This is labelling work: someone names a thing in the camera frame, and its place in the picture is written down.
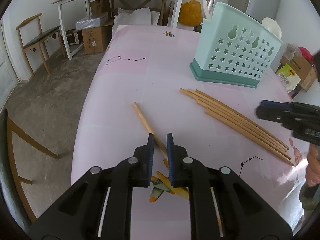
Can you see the brown paper bag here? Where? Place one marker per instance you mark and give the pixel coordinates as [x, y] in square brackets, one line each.
[100, 7]

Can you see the small white appliance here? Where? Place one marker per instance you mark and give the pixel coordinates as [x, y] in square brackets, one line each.
[72, 38]

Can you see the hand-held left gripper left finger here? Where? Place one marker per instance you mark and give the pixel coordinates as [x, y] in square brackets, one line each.
[151, 160]

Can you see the cardboard box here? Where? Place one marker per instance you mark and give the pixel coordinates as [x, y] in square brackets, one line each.
[306, 77]
[96, 38]

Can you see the bundle of wooden chopsticks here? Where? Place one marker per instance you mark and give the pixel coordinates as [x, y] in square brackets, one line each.
[225, 114]

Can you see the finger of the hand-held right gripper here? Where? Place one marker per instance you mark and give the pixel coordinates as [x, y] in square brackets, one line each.
[272, 115]
[275, 104]

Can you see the pink printed tablecloth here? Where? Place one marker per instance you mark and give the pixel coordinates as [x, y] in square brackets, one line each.
[162, 75]

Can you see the white rice bag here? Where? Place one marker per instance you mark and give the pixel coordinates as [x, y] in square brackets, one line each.
[287, 78]

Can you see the plastic-wrapped box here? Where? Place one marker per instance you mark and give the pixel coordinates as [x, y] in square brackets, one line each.
[92, 21]

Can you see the white door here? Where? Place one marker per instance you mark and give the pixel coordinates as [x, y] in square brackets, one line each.
[6, 75]

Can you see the large translucent white spoon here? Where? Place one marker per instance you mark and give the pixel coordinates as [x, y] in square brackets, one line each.
[272, 27]

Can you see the person's right hand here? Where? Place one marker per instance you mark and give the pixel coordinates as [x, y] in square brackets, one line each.
[313, 167]

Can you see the red plastic bag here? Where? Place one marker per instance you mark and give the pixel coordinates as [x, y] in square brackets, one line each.
[306, 53]

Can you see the mint green utensil holder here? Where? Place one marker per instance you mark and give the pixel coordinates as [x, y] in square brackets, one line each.
[207, 37]

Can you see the yellow plastic bag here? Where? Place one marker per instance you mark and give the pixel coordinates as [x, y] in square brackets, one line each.
[191, 12]

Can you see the wooden chopstick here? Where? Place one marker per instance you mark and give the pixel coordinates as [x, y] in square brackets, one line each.
[225, 119]
[225, 123]
[145, 122]
[225, 110]
[225, 106]

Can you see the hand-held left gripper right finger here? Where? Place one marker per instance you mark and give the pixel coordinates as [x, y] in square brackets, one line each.
[169, 160]

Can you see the wooden chair dark seat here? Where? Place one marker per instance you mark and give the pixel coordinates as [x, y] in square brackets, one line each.
[10, 150]
[41, 36]

